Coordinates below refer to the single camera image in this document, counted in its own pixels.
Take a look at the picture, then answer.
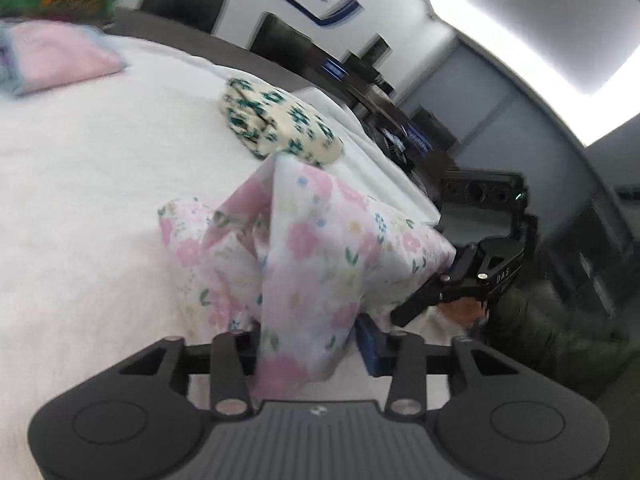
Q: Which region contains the pink floral garment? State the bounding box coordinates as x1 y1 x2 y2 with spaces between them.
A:
158 154 456 399

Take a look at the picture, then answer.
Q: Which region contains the operator right hand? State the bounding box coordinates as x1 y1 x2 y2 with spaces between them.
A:
438 297 489 332

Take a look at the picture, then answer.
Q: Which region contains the white towel table cover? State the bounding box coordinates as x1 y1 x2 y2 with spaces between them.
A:
1 15 438 479

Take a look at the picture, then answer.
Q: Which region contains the cream green floral folded cloth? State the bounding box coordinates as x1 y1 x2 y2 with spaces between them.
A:
219 77 344 167

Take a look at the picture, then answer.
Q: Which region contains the black office chair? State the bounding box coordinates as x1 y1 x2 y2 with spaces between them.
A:
139 0 227 34
250 13 320 75

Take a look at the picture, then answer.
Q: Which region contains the pink folded cloth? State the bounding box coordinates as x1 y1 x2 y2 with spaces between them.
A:
1 20 127 96

